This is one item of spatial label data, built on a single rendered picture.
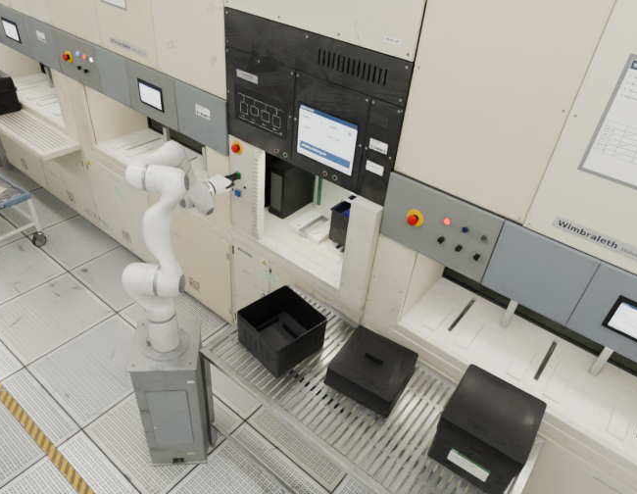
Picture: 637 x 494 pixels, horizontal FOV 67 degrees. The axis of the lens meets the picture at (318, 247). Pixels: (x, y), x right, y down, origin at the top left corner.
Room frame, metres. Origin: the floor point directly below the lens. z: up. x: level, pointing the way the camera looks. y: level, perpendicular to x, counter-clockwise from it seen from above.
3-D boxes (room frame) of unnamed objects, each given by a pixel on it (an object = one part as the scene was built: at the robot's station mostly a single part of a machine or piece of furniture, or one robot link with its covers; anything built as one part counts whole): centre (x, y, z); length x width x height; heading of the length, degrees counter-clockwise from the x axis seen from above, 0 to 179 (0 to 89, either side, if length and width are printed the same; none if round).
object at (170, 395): (1.35, 0.61, 0.38); 0.28 x 0.28 x 0.76; 10
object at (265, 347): (1.42, 0.12, 0.85); 0.28 x 0.28 x 0.17; 47
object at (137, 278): (1.35, 0.64, 1.07); 0.19 x 0.12 x 0.24; 88
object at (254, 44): (2.20, -0.12, 0.98); 0.95 x 0.88 x 1.95; 145
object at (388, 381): (1.29, -0.27, 0.83); 0.29 x 0.29 x 0.13; 62
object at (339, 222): (2.00, -0.19, 1.06); 0.24 x 0.20 x 0.32; 55
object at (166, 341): (1.35, 0.61, 0.85); 0.19 x 0.19 x 0.18
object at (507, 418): (1.01, -0.66, 0.89); 0.29 x 0.29 x 0.25; 59
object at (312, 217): (2.15, 0.03, 0.89); 0.22 x 0.21 x 0.04; 145
